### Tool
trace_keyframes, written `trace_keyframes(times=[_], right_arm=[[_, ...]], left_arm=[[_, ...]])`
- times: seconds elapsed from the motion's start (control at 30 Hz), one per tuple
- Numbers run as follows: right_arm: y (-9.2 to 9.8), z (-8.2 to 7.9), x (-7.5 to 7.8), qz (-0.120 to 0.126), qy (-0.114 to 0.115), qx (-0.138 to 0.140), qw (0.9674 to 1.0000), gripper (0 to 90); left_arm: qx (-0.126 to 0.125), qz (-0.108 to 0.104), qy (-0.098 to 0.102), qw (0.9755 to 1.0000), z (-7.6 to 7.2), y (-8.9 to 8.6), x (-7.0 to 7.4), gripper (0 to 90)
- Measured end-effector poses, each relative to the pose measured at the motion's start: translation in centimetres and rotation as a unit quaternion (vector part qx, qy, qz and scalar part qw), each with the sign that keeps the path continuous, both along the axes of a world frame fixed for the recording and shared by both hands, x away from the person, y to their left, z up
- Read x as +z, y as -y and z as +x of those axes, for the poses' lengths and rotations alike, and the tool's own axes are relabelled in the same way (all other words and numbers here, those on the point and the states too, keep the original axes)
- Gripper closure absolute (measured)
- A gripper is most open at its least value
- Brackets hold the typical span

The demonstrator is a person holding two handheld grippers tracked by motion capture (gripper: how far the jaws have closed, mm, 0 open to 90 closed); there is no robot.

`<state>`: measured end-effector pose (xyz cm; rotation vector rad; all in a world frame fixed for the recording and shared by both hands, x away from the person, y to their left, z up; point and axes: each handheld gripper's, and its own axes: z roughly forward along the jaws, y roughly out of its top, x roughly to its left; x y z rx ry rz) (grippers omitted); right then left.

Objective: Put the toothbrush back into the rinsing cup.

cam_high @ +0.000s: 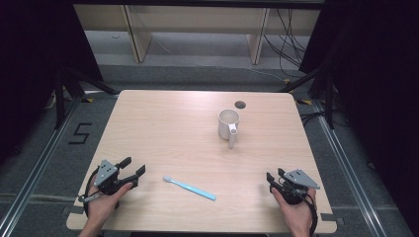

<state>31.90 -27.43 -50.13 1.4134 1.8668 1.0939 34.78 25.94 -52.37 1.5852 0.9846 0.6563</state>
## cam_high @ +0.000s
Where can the light wooden shelf unit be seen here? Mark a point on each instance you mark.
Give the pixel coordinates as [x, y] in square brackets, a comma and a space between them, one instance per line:
[197, 23]

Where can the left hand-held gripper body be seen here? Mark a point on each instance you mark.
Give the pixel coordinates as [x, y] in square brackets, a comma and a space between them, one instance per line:
[106, 176]

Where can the black metal stand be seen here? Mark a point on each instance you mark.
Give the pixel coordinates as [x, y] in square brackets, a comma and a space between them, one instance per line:
[60, 98]
[329, 98]

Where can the metal floor rail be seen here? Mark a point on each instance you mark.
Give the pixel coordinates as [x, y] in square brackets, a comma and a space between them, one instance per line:
[39, 164]
[346, 164]

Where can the black tape piece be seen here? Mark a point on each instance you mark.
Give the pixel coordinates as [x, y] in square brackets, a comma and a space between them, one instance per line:
[73, 209]
[331, 218]

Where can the light blue toothbrush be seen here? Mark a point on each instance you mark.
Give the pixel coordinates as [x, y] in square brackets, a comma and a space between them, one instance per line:
[191, 188]

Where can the black curtain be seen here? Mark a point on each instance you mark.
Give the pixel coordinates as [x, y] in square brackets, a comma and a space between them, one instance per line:
[36, 65]
[378, 82]

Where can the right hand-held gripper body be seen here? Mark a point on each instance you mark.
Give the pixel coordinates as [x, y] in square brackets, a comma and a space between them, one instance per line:
[294, 187]

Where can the person's right hand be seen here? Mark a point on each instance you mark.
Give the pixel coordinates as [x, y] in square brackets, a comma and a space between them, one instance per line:
[296, 215]

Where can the yellow floor tape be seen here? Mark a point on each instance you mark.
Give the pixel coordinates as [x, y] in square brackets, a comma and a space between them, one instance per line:
[88, 100]
[304, 101]

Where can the person's left hand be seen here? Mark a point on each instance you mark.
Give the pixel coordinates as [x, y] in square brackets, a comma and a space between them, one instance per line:
[103, 205]

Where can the white cup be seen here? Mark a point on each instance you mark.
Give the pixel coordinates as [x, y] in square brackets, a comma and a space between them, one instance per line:
[228, 126]

